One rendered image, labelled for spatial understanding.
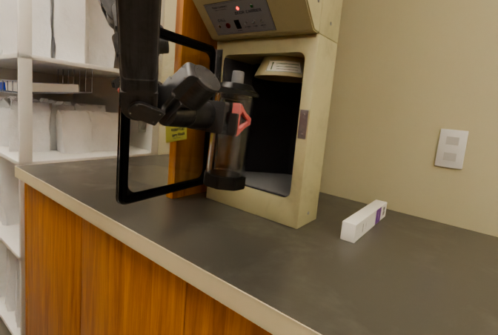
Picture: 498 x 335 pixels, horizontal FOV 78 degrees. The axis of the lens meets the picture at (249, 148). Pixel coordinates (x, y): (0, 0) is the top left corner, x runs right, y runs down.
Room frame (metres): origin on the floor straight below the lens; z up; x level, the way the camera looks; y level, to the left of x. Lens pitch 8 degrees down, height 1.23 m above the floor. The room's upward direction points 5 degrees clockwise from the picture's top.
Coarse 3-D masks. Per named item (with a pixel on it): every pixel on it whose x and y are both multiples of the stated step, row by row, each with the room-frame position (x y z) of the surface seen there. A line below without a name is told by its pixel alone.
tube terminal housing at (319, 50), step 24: (336, 0) 0.79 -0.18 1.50; (336, 24) 0.81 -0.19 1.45; (240, 48) 0.87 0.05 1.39; (264, 48) 0.82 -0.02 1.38; (288, 48) 0.78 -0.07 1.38; (312, 48) 0.74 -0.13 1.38; (336, 48) 0.82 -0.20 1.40; (312, 72) 0.74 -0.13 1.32; (312, 96) 0.73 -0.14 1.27; (312, 120) 0.75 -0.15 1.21; (312, 144) 0.76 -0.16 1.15; (312, 168) 0.77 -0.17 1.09; (216, 192) 0.90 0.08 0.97; (240, 192) 0.85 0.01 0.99; (264, 192) 0.80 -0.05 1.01; (312, 192) 0.78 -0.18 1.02; (264, 216) 0.79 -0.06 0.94; (288, 216) 0.75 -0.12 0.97; (312, 216) 0.80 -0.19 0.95
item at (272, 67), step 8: (272, 56) 0.85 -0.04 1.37; (280, 56) 0.83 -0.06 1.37; (288, 56) 0.83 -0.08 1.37; (264, 64) 0.86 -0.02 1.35; (272, 64) 0.83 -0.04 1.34; (280, 64) 0.82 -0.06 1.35; (288, 64) 0.82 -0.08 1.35; (296, 64) 0.82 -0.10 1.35; (304, 64) 0.84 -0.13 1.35; (256, 72) 0.88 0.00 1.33; (264, 72) 0.84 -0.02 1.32; (272, 72) 0.82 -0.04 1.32; (280, 72) 0.81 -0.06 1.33; (288, 72) 0.81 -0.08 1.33; (296, 72) 0.82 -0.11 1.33; (272, 80) 0.97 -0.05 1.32; (280, 80) 0.98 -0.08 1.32; (288, 80) 0.98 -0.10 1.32; (296, 80) 0.96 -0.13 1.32
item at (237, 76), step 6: (234, 72) 0.72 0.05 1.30; (240, 72) 0.71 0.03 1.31; (234, 78) 0.71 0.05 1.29; (240, 78) 0.71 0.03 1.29; (222, 84) 0.70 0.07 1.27; (228, 84) 0.69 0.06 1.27; (234, 84) 0.69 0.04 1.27; (240, 84) 0.69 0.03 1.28; (246, 84) 0.70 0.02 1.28; (252, 90) 0.70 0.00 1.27
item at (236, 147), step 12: (216, 96) 0.70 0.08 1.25; (228, 96) 0.68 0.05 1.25; (240, 96) 0.68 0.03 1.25; (252, 96) 0.69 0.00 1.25; (252, 108) 0.71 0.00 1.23; (228, 120) 0.68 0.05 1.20; (240, 120) 0.68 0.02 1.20; (216, 144) 0.68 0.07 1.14; (228, 144) 0.68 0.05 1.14; (240, 144) 0.68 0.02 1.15; (216, 156) 0.68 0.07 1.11; (228, 156) 0.67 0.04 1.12; (240, 156) 0.69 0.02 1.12; (216, 168) 0.68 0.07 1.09; (228, 168) 0.67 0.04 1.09; (240, 168) 0.69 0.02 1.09
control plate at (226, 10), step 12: (240, 0) 0.76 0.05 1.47; (252, 0) 0.74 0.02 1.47; (264, 0) 0.73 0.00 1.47; (216, 12) 0.82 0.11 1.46; (228, 12) 0.80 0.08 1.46; (240, 12) 0.78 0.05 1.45; (252, 12) 0.77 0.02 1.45; (264, 12) 0.75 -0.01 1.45; (216, 24) 0.85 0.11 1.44; (252, 24) 0.79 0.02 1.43; (264, 24) 0.77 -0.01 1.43
